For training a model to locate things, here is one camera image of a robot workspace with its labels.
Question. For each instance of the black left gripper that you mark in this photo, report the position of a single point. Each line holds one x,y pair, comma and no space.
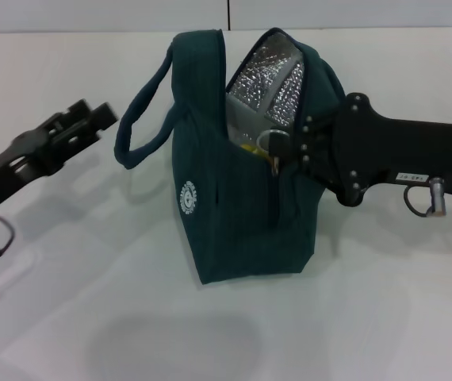
12,166

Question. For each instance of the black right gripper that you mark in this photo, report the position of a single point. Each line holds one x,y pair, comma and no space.
388,151

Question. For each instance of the yellow banana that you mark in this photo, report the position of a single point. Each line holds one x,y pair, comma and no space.
251,149

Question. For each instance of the clear container with blue lid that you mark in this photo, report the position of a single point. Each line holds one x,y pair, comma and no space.
242,119

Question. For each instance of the teal fabric lunch bag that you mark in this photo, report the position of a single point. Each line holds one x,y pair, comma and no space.
242,222

